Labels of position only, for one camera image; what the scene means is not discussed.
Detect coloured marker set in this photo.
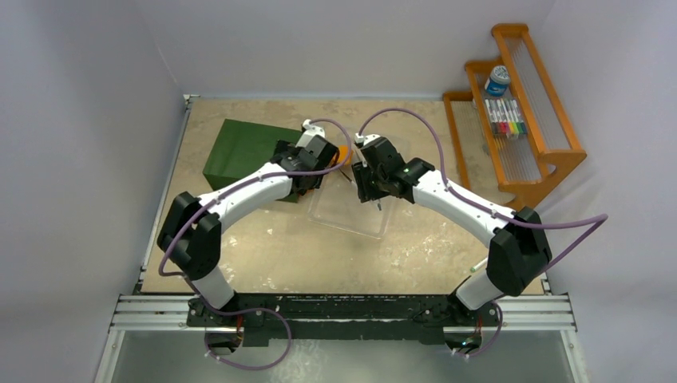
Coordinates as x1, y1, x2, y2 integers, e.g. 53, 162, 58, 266
484, 97, 529, 139

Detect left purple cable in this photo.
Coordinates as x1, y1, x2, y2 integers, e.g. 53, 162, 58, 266
157, 118, 354, 278

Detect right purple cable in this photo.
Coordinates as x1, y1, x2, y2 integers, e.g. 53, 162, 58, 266
357, 108, 609, 276

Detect clear plastic tray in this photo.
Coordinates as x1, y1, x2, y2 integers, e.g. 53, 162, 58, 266
308, 166, 398, 239

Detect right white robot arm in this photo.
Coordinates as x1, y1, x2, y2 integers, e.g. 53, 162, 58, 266
352, 135, 552, 325

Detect purple cable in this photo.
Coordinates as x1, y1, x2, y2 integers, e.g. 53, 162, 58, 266
157, 118, 354, 278
357, 108, 609, 276

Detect aluminium frame rail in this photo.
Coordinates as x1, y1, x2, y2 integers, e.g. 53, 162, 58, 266
112, 294, 576, 331

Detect blue white jar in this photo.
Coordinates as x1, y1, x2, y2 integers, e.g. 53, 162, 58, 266
484, 65, 511, 97

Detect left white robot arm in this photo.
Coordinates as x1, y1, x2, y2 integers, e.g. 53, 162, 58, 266
156, 135, 339, 326

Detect orange wooden shelf rack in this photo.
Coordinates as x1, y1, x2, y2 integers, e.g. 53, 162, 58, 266
442, 23, 587, 210

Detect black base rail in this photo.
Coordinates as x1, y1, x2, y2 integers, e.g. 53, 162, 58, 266
187, 293, 499, 349

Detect metal tongs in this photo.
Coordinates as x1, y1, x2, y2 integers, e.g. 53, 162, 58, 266
338, 169, 382, 211

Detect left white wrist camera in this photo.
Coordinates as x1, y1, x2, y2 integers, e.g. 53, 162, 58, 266
295, 119, 326, 148

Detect green paper bag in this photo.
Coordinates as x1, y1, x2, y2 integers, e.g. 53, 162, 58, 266
202, 119, 301, 191

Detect green white marker pen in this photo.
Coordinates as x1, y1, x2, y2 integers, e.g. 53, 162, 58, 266
470, 258, 488, 273

